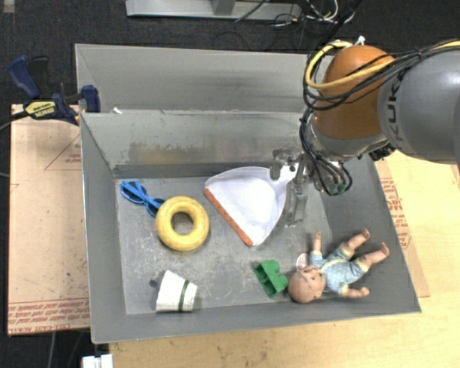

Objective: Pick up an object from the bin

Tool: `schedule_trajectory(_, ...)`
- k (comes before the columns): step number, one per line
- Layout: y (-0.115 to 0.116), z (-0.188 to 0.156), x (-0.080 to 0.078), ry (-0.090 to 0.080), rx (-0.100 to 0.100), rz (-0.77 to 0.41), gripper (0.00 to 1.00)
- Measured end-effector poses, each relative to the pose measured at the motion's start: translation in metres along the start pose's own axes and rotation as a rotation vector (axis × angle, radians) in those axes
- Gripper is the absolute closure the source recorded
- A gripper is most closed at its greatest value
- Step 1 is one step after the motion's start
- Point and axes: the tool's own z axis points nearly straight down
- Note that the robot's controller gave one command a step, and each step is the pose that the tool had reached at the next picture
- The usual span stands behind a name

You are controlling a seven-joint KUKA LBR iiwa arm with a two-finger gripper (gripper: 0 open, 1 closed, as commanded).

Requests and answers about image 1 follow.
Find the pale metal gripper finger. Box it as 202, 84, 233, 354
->
285, 182, 308, 228
269, 149, 288, 181

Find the white dustpan with orange edge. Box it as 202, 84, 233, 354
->
203, 166, 292, 248

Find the green toy block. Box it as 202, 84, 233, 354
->
253, 259, 290, 297

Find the baby doll in blue clothes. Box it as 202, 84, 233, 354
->
287, 228, 391, 305

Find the grey metal bin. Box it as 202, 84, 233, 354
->
74, 43, 422, 345

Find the white cup with green stripe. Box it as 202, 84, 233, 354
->
154, 269, 199, 314

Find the brown cardboard board red print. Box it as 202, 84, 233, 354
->
7, 103, 432, 337

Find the black cylinder on white bracket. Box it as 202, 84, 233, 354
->
367, 145, 396, 163

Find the yellow ring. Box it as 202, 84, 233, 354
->
154, 195, 211, 252

